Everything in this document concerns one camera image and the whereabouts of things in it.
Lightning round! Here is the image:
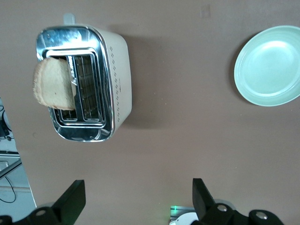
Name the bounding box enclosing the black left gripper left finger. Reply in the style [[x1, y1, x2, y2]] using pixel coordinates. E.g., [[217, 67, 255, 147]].
[[0, 180, 86, 225]]

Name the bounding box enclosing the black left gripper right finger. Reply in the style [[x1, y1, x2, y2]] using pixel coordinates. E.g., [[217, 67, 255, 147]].
[[192, 178, 284, 225]]

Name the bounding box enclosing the sliced bread with brown crust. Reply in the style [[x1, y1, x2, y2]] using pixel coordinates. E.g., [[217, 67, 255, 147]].
[[32, 57, 77, 111]]

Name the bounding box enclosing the light green round plate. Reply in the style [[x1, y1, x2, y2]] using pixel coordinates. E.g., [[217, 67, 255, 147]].
[[233, 25, 300, 107]]

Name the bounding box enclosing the cream and chrome toaster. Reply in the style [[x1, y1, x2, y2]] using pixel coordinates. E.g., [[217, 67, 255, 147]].
[[35, 13, 133, 143]]

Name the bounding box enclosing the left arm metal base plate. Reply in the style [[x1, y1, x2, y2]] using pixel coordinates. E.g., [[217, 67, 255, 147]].
[[169, 205, 200, 222]]

